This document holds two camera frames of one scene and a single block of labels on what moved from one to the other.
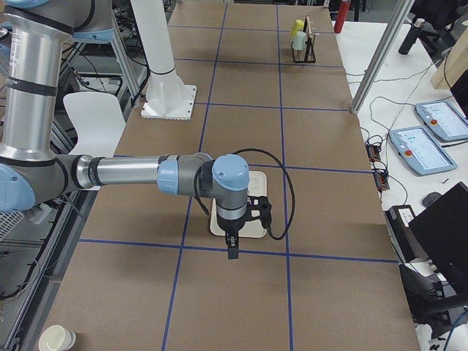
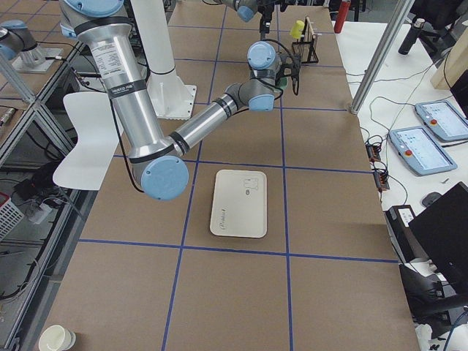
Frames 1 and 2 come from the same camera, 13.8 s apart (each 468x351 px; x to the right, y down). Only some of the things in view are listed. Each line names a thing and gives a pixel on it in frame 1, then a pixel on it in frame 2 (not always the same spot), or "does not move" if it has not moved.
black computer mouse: [431, 197] does not move
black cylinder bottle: [411, 36] does not move
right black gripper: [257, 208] -> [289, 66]
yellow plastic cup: [298, 26] does not move
